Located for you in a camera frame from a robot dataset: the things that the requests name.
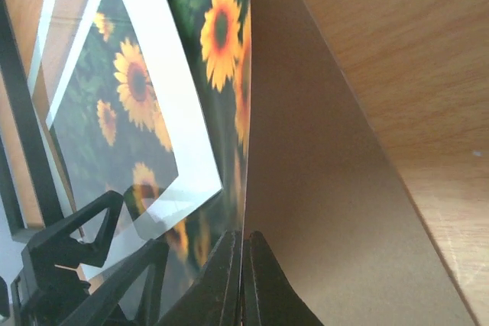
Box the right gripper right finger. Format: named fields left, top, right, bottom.
left=242, top=231, right=322, bottom=326

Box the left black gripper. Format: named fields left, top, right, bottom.
left=11, top=191, right=169, bottom=325

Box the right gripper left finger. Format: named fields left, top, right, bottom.
left=158, top=231, right=241, bottom=326

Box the black picture frame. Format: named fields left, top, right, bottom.
left=1, top=0, right=63, bottom=244

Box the brown frame backing board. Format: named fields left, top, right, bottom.
left=246, top=0, right=474, bottom=325

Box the white mat board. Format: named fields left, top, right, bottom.
left=46, top=0, right=222, bottom=227

